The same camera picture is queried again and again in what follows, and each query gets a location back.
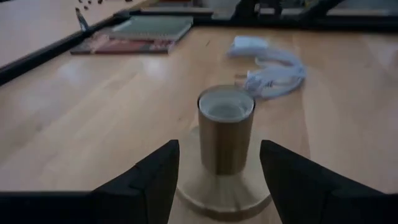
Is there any green spiral notebook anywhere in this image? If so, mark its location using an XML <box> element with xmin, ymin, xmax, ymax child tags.
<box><xmin>107</xmin><ymin>15</ymin><xmax>194</xmax><ymax>42</ymax></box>

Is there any white power adapter box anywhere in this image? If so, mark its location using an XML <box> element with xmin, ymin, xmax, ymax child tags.
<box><xmin>227</xmin><ymin>35</ymin><xmax>270</xmax><ymax>58</ymax></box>

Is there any brass lamp socket base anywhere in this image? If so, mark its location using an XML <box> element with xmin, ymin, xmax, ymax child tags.
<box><xmin>174</xmin><ymin>84</ymin><xmax>273</xmax><ymax>222</ymax></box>

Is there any white power cord bundle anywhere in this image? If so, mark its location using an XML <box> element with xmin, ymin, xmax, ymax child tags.
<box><xmin>234</xmin><ymin>46</ymin><xmax>307</xmax><ymax>100</ymax></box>

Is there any light brown wooden desk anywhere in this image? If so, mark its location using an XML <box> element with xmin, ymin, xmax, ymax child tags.
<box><xmin>0</xmin><ymin>0</ymin><xmax>147</xmax><ymax>68</ymax></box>

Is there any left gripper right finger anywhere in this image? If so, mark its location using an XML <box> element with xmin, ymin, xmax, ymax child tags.
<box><xmin>259</xmin><ymin>139</ymin><xmax>387</xmax><ymax>224</ymax></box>

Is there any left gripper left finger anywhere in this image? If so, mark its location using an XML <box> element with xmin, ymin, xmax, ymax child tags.
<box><xmin>90</xmin><ymin>139</ymin><xmax>181</xmax><ymax>224</ymax></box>

